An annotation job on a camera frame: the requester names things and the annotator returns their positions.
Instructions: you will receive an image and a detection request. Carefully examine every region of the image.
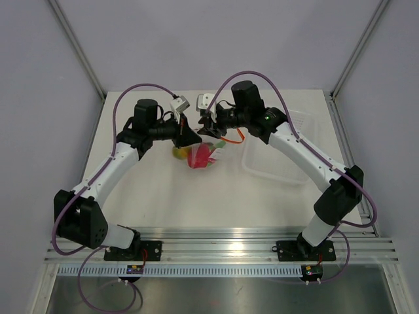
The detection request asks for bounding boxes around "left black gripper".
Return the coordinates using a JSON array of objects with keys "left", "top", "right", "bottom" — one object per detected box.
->
[{"left": 149, "top": 112, "right": 202, "bottom": 149}]

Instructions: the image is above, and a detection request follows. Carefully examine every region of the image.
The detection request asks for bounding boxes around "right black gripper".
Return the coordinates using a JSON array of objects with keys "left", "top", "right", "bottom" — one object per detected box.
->
[{"left": 198, "top": 107, "right": 249, "bottom": 140}]

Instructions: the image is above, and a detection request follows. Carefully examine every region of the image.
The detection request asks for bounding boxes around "yellow green mango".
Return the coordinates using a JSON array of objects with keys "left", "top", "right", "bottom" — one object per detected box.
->
[{"left": 172, "top": 147, "right": 191, "bottom": 160}]

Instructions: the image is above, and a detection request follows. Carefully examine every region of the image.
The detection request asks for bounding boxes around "pink dragon fruit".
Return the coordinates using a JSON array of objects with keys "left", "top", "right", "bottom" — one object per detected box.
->
[{"left": 187, "top": 141, "right": 227, "bottom": 169}]

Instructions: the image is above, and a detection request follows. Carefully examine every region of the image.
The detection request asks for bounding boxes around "clear zip bag orange zipper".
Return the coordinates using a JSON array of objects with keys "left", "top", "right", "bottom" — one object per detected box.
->
[{"left": 172, "top": 128, "right": 246, "bottom": 169}]

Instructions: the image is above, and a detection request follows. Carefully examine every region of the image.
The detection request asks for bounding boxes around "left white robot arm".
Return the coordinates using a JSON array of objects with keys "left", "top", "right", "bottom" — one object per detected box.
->
[{"left": 52, "top": 96, "right": 202, "bottom": 260}]

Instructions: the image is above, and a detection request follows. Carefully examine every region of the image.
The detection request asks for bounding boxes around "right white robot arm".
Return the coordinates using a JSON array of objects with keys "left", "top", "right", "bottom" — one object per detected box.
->
[{"left": 196, "top": 80, "right": 364, "bottom": 259}]

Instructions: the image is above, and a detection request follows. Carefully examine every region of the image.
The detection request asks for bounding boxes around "left small circuit board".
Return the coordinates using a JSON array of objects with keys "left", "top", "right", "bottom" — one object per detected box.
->
[{"left": 126, "top": 265, "right": 144, "bottom": 275}]

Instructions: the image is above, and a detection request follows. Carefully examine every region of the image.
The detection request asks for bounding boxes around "small circuit board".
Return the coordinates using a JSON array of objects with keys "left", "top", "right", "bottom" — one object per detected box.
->
[
  {"left": 301, "top": 264, "right": 323, "bottom": 281},
  {"left": 126, "top": 265, "right": 144, "bottom": 275}
]

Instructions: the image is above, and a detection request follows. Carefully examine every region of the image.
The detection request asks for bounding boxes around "right small circuit board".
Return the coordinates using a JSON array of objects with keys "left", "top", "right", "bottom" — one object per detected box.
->
[{"left": 301, "top": 264, "right": 323, "bottom": 281}]

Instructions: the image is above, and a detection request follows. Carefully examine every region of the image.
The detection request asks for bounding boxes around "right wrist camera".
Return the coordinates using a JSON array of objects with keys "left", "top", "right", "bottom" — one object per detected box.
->
[{"left": 196, "top": 93, "right": 217, "bottom": 122}]

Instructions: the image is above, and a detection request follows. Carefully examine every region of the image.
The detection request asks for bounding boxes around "aluminium mounting rail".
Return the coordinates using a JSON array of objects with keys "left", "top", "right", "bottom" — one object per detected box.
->
[{"left": 44, "top": 227, "right": 400, "bottom": 265}]

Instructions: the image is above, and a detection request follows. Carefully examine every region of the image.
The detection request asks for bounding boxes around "left aluminium frame post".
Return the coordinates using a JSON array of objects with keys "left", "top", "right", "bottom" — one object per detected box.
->
[{"left": 46, "top": 0, "right": 107, "bottom": 103}]

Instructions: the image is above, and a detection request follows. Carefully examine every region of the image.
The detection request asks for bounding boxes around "aluminium frame post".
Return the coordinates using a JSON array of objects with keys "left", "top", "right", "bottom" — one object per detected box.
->
[
  {"left": 330, "top": 0, "right": 392, "bottom": 100},
  {"left": 46, "top": 0, "right": 107, "bottom": 103}
]

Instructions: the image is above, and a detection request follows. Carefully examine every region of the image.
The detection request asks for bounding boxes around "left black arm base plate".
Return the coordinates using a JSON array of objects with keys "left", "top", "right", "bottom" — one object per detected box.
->
[{"left": 103, "top": 239, "right": 162, "bottom": 262}]

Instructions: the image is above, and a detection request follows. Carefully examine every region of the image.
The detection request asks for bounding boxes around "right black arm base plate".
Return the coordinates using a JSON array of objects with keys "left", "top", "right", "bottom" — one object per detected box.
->
[{"left": 271, "top": 240, "right": 337, "bottom": 262}]

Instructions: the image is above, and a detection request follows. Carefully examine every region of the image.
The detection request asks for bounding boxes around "white slotted cable duct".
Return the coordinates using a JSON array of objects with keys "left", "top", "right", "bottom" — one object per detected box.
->
[{"left": 58, "top": 264, "right": 302, "bottom": 278}]

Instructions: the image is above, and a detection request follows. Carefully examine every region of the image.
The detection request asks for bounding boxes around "right aluminium frame post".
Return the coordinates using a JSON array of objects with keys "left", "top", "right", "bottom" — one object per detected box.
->
[{"left": 330, "top": 0, "right": 392, "bottom": 100}]

